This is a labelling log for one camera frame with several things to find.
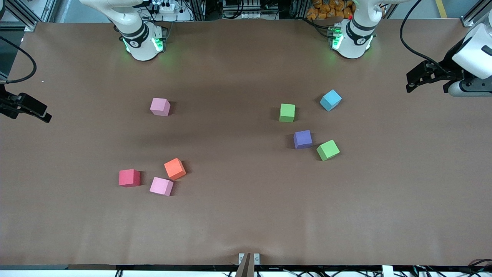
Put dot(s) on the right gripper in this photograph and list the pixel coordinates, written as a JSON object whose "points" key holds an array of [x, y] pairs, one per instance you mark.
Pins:
{"points": [[7, 104]]}

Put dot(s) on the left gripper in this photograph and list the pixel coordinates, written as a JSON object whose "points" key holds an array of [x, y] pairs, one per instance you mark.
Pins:
{"points": [[450, 60]]}

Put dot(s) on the red foam cube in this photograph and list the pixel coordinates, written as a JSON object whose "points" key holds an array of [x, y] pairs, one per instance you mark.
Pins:
{"points": [[128, 178]]}

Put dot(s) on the green foam cube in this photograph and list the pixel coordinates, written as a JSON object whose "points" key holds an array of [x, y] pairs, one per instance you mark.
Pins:
{"points": [[287, 112], [328, 150]]}

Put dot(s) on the purple foam cube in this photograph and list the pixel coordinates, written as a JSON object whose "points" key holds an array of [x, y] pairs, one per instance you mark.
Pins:
{"points": [[303, 139]]}

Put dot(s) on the orange foam cube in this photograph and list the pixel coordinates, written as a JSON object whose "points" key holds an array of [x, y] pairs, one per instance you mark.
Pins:
{"points": [[175, 168]]}

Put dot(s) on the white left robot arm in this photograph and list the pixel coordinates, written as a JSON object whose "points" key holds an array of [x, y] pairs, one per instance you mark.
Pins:
{"points": [[351, 46]]}

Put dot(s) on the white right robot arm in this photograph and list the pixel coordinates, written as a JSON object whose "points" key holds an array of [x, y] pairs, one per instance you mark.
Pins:
{"points": [[140, 46]]}

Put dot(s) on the light blue foam cube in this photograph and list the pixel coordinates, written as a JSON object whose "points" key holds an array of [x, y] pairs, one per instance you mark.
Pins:
{"points": [[330, 100]]}

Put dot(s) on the pink foam cube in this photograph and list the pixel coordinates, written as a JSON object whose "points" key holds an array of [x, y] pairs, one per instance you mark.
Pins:
{"points": [[159, 107], [160, 186]]}

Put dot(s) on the bag of orange fruits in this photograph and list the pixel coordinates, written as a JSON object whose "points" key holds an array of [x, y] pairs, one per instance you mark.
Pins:
{"points": [[326, 9]]}

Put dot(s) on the white power strip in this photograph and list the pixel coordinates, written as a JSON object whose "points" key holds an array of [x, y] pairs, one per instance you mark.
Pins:
{"points": [[169, 7]]}

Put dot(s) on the metal equipment rack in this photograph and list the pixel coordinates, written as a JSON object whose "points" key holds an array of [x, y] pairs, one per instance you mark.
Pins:
{"points": [[250, 14]]}

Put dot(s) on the white tag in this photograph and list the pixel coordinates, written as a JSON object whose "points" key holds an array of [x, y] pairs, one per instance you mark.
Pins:
{"points": [[387, 271]]}

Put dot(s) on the aluminium frame profile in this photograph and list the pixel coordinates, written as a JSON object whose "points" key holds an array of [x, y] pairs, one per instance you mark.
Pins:
{"points": [[467, 22], [29, 25]]}

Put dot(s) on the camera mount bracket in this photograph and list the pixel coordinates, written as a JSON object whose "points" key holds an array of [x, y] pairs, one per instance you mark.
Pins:
{"points": [[246, 265]]}

